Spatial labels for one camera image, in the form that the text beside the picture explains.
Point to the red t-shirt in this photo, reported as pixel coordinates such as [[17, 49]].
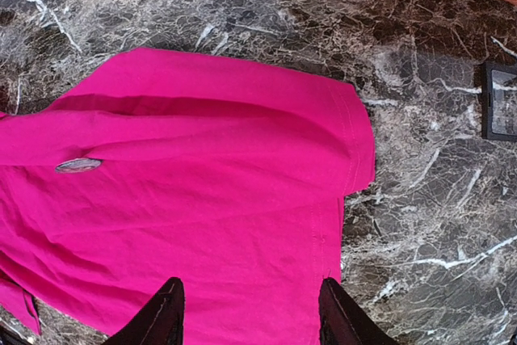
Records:
[[227, 174]]

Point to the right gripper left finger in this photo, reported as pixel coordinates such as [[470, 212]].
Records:
[[159, 322]]

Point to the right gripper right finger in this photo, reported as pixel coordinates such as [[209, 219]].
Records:
[[343, 322]]

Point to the blue portrait round brooch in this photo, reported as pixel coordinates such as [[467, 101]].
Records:
[[78, 165]]

